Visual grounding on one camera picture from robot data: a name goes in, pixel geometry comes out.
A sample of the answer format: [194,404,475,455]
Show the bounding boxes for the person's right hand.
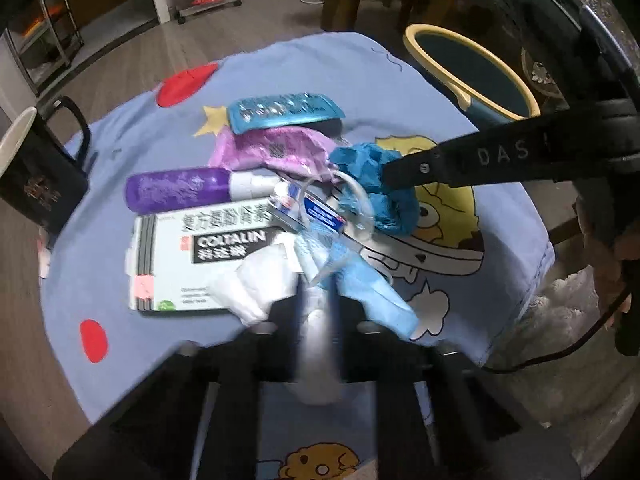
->
[575,200,640,331]

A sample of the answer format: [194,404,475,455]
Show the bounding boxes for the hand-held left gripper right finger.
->
[327,280,581,480]

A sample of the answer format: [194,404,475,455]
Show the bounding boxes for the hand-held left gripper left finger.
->
[52,280,306,480]

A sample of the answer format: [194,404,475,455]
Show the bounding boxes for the metal storage rack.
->
[5,0,86,96]

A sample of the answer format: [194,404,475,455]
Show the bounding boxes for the teal blister pack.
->
[228,92,346,135]

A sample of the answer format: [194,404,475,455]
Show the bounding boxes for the white tissue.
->
[207,232,351,406]

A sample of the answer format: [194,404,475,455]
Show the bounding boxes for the blue bin with cream rim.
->
[403,24,542,126]

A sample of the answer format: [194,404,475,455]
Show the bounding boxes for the purple bottle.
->
[125,167,281,215]

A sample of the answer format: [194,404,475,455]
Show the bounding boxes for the blue face mask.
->
[295,232,421,341]

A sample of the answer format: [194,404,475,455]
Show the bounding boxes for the purple face mask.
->
[207,127,338,181]

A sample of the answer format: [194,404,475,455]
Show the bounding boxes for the blue cartoon printed blanket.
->
[39,31,556,480]

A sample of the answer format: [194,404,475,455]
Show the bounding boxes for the blue plastic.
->
[330,141,421,236]

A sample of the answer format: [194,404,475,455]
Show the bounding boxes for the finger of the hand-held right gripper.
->
[381,109,581,192]

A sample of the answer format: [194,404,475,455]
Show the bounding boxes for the white fluffy rug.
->
[492,260,631,456]

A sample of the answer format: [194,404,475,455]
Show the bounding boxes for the white medicine box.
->
[125,200,286,316]

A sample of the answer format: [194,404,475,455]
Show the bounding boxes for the black cable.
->
[480,280,633,373]

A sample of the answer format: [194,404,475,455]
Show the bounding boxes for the black mug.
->
[0,96,92,236]

